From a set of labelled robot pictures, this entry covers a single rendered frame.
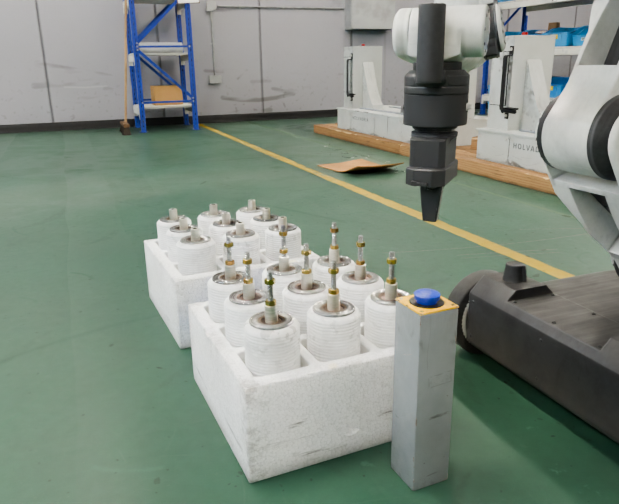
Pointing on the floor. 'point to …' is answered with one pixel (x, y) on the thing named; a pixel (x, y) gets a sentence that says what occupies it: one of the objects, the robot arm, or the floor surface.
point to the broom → (125, 78)
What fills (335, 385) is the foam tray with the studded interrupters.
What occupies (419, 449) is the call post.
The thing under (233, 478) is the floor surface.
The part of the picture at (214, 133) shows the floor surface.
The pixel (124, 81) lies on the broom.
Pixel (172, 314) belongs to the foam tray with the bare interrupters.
